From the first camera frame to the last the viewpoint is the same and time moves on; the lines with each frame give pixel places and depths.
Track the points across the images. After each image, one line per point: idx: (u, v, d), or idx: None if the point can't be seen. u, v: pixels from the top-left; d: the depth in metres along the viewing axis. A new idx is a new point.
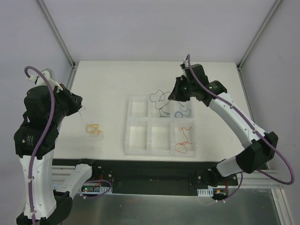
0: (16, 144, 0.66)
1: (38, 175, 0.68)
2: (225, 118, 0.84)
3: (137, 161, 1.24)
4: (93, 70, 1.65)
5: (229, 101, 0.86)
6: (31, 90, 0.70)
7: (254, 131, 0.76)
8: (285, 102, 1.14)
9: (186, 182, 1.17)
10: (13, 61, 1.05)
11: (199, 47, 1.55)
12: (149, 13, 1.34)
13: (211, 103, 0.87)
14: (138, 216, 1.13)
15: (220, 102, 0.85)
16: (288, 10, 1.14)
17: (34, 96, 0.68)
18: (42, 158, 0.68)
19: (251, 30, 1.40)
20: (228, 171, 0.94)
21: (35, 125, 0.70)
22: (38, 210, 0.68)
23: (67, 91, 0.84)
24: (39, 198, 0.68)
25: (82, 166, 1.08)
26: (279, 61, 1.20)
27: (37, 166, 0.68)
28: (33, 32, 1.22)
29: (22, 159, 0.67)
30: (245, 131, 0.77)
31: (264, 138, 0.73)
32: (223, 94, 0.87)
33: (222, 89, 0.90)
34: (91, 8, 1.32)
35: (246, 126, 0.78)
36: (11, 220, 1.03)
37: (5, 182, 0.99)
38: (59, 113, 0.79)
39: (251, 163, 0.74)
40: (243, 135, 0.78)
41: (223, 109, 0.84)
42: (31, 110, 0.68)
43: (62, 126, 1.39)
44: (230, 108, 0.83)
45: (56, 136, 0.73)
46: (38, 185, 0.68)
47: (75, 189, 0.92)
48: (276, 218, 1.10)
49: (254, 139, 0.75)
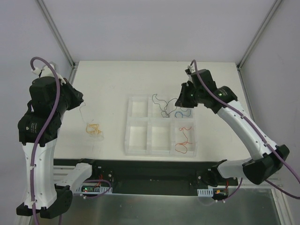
0: (19, 131, 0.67)
1: (40, 162, 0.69)
2: (235, 128, 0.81)
3: (137, 161, 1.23)
4: (93, 70, 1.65)
5: (240, 109, 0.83)
6: (36, 80, 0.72)
7: (266, 143, 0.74)
8: (285, 102, 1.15)
9: (186, 182, 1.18)
10: (14, 60, 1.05)
11: (199, 48, 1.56)
12: (149, 13, 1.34)
13: (219, 111, 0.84)
14: (138, 216, 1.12)
15: (229, 112, 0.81)
16: (288, 10, 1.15)
17: (40, 86, 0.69)
18: (45, 146, 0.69)
19: (251, 31, 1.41)
20: (231, 174, 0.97)
21: (39, 114, 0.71)
22: (38, 199, 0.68)
23: (70, 85, 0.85)
24: (39, 188, 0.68)
25: (82, 165, 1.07)
26: (278, 60, 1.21)
27: (40, 154, 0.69)
28: (33, 31, 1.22)
29: (25, 146, 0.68)
30: (256, 144, 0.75)
31: (275, 152, 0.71)
32: (233, 103, 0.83)
33: (232, 96, 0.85)
34: (92, 8, 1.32)
35: (258, 138, 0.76)
36: (11, 220, 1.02)
37: (5, 181, 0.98)
38: (62, 104, 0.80)
39: (261, 177, 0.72)
40: (254, 147, 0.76)
41: (233, 119, 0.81)
42: (36, 98, 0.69)
43: (62, 126, 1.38)
44: (242, 118, 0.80)
45: (59, 125, 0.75)
46: (39, 174, 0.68)
47: (75, 185, 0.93)
48: (276, 218, 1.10)
49: (265, 153, 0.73)
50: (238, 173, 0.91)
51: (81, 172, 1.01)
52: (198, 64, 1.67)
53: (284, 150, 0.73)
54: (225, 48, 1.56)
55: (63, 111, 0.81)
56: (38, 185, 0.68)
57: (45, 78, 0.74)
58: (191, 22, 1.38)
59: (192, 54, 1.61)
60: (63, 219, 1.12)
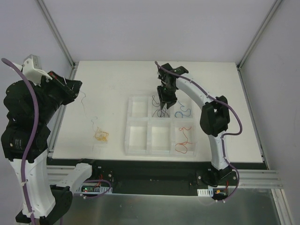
0: (4, 148, 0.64)
1: (32, 177, 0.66)
2: (187, 91, 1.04)
3: (138, 161, 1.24)
4: (93, 70, 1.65)
5: (190, 77, 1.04)
6: (11, 87, 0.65)
7: (207, 95, 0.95)
8: (285, 102, 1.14)
9: (186, 182, 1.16)
10: (13, 59, 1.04)
11: (200, 48, 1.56)
12: (149, 13, 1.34)
13: (176, 82, 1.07)
14: (138, 216, 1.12)
15: (181, 80, 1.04)
16: (288, 10, 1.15)
17: (16, 97, 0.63)
18: (34, 161, 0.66)
19: (251, 30, 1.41)
20: (217, 155, 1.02)
21: (25, 126, 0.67)
22: (35, 210, 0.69)
23: (56, 80, 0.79)
24: (35, 199, 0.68)
25: (82, 164, 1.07)
26: (280, 62, 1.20)
27: (30, 169, 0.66)
28: (33, 31, 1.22)
29: (13, 162, 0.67)
30: (200, 97, 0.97)
31: (215, 99, 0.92)
32: (185, 74, 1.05)
33: (184, 70, 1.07)
34: (92, 8, 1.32)
35: (201, 93, 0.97)
36: (11, 221, 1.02)
37: (5, 181, 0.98)
38: (49, 108, 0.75)
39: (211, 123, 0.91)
40: (200, 101, 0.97)
41: (184, 85, 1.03)
42: (16, 111, 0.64)
43: (62, 126, 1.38)
44: (190, 83, 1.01)
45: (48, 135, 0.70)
46: (32, 187, 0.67)
47: (75, 186, 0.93)
48: (276, 218, 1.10)
49: (207, 102, 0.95)
50: (214, 144, 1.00)
51: (80, 172, 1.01)
52: (198, 63, 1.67)
53: (223, 99, 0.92)
54: (226, 48, 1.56)
55: (52, 114, 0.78)
56: (33, 197, 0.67)
57: (21, 84, 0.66)
58: (191, 22, 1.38)
59: (192, 54, 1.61)
60: (64, 219, 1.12)
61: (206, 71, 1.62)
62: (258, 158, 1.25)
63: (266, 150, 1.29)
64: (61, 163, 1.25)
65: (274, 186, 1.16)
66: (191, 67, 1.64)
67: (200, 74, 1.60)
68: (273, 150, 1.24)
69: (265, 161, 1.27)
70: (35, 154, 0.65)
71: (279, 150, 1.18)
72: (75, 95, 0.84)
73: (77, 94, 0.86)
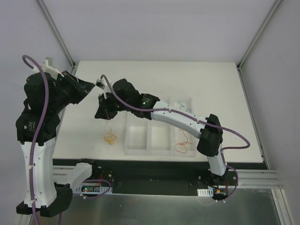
0: (18, 131, 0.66)
1: (39, 161, 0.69)
2: (171, 122, 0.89)
3: (138, 161, 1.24)
4: (93, 70, 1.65)
5: (165, 106, 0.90)
6: (31, 77, 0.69)
7: (198, 121, 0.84)
8: (285, 101, 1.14)
9: (186, 182, 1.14)
10: (14, 60, 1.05)
11: (199, 48, 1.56)
12: (149, 13, 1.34)
13: (152, 116, 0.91)
14: (138, 216, 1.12)
15: (158, 112, 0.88)
16: (288, 10, 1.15)
17: (33, 83, 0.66)
18: (43, 145, 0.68)
19: (251, 31, 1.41)
20: (219, 166, 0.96)
21: (37, 112, 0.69)
22: (38, 198, 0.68)
23: (68, 79, 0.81)
24: (39, 187, 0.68)
25: (82, 164, 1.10)
26: (278, 60, 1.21)
27: (38, 153, 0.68)
28: (33, 31, 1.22)
29: (23, 145, 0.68)
30: (191, 126, 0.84)
31: (209, 123, 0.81)
32: (158, 104, 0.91)
33: (154, 99, 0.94)
34: (92, 8, 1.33)
35: (190, 120, 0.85)
36: (10, 221, 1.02)
37: (5, 180, 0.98)
38: (60, 102, 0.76)
39: (211, 148, 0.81)
40: (191, 130, 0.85)
41: (164, 116, 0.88)
42: (32, 96, 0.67)
43: (62, 126, 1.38)
44: (169, 111, 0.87)
45: (56, 126, 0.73)
46: (39, 172, 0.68)
47: (76, 183, 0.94)
48: (276, 218, 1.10)
49: (201, 128, 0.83)
50: (215, 158, 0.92)
51: (81, 171, 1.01)
52: (198, 63, 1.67)
53: (213, 117, 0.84)
54: (226, 48, 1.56)
55: (61, 108, 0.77)
56: (37, 184, 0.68)
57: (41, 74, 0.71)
58: (191, 22, 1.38)
59: (192, 54, 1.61)
60: (63, 219, 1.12)
61: (206, 71, 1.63)
62: (258, 157, 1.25)
63: (266, 151, 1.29)
64: (61, 163, 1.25)
65: (274, 186, 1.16)
66: (191, 67, 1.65)
67: (199, 74, 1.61)
68: (272, 150, 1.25)
69: (265, 161, 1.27)
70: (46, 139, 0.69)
71: (279, 150, 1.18)
72: (85, 91, 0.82)
73: (87, 92, 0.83)
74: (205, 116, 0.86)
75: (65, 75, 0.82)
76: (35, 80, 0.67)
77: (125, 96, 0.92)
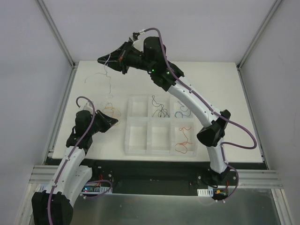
0: (69, 140, 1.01)
1: (73, 158, 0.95)
2: (185, 101, 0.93)
3: (138, 161, 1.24)
4: (93, 70, 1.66)
5: (188, 84, 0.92)
6: (78, 112, 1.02)
7: (213, 112, 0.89)
8: (285, 101, 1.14)
9: (186, 182, 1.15)
10: (13, 60, 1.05)
11: (199, 48, 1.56)
12: (149, 13, 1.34)
13: (169, 89, 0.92)
14: (138, 216, 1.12)
15: (178, 89, 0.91)
16: (288, 10, 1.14)
17: (81, 116, 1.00)
18: (80, 148, 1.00)
19: (251, 31, 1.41)
20: (217, 160, 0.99)
21: (79, 133, 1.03)
22: (58, 185, 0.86)
23: (101, 115, 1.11)
24: (63, 176, 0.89)
25: (82, 168, 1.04)
26: (279, 60, 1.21)
27: (75, 153, 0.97)
28: (33, 31, 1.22)
29: (67, 148, 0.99)
30: (205, 114, 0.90)
31: (222, 116, 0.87)
32: (183, 78, 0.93)
33: (179, 73, 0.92)
34: (91, 9, 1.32)
35: (206, 108, 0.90)
36: (11, 221, 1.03)
37: (6, 181, 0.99)
38: (93, 130, 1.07)
39: (213, 139, 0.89)
40: (203, 117, 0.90)
41: (183, 94, 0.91)
42: (77, 125, 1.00)
43: (63, 126, 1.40)
44: (190, 92, 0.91)
45: (89, 144, 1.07)
46: (69, 165, 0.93)
47: (77, 195, 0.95)
48: (276, 218, 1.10)
49: (213, 120, 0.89)
50: (213, 151, 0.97)
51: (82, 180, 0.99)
52: (198, 63, 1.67)
53: (226, 113, 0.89)
54: (226, 48, 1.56)
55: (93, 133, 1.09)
56: (63, 175, 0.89)
57: (85, 110, 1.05)
58: (192, 22, 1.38)
59: (192, 54, 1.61)
60: None
61: (206, 71, 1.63)
62: (258, 157, 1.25)
63: (266, 151, 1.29)
64: None
65: (274, 186, 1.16)
66: (191, 67, 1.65)
67: (199, 74, 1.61)
68: (272, 150, 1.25)
69: (265, 161, 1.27)
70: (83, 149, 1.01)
71: (279, 150, 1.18)
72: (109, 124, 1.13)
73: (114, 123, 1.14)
74: (220, 110, 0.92)
75: (98, 112, 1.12)
76: (83, 113, 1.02)
77: (153, 57, 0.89)
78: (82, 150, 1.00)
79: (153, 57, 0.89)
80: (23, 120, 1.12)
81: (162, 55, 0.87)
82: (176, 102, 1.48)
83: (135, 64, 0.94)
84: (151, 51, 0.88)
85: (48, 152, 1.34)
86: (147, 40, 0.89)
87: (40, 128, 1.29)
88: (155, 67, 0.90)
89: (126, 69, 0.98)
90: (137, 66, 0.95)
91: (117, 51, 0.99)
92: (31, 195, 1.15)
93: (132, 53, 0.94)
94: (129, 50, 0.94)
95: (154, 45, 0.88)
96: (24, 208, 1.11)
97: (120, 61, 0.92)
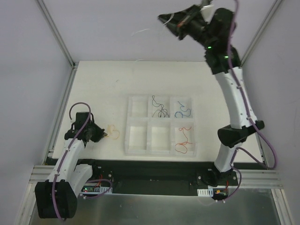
0: (67, 132, 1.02)
1: (73, 149, 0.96)
2: (226, 93, 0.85)
3: (138, 161, 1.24)
4: (93, 70, 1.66)
5: (239, 78, 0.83)
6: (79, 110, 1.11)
7: (248, 117, 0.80)
8: (285, 101, 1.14)
9: (186, 182, 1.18)
10: (13, 60, 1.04)
11: (199, 48, 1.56)
12: (149, 13, 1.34)
13: (219, 74, 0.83)
14: (138, 216, 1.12)
15: (228, 78, 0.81)
16: (288, 10, 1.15)
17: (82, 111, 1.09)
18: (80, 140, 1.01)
19: (251, 31, 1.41)
20: (224, 162, 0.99)
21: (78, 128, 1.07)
22: (61, 174, 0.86)
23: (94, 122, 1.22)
24: (65, 165, 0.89)
25: (82, 165, 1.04)
26: (278, 60, 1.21)
27: (75, 144, 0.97)
28: (32, 30, 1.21)
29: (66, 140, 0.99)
30: (239, 116, 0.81)
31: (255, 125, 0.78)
32: (237, 70, 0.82)
33: (236, 62, 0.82)
34: (91, 9, 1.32)
35: (243, 111, 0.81)
36: (11, 221, 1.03)
37: (6, 180, 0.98)
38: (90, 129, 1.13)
39: (234, 140, 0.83)
40: (236, 118, 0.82)
41: (229, 86, 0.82)
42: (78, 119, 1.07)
43: (63, 126, 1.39)
44: (237, 88, 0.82)
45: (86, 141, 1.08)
46: (70, 155, 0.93)
47: (78, 190, 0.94)
48: (276, 218, 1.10)
49: (244, 125, 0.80)
50: (227, 151, 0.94)
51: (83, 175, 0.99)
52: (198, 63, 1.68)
53: (262, 123, 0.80)
54: None
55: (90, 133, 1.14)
56: (65, 164, 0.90)
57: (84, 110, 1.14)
58: None
59: (192, 54, 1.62)
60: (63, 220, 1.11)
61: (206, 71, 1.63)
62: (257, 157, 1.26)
63: (266, 151, 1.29)
64: None
65: (274, 186, 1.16)
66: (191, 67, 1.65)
67: (199, 74, 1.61)
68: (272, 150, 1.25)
69: (265, 161, 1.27)
70: (82, 141, 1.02)
71: (279, 150, 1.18)
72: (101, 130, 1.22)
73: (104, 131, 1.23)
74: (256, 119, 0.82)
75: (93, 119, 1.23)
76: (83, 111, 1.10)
77: (218, 31, 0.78)
78: (81, 141, 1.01)
79: (218, 32, 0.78)
80: (23, 120, 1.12)
81: (228, 34, 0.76)
82: (176, 102, 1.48)
83: (193, 34, 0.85)
84: (219, 25, 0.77)
85: (48, 152, 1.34)
86: (218, 11, 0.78)
87: (40, 127, 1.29)
88: (214, 44, 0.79)
89: (183, 36, 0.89)
90: (198, 37, 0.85)
91: (181, 12, 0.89)
92: (31, 195, 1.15)
93: (196, 22, 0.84)
94: (193, 18, 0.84)
95: (227, 20, 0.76)
96: (24, 208, 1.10)
97: (179, 27, 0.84)
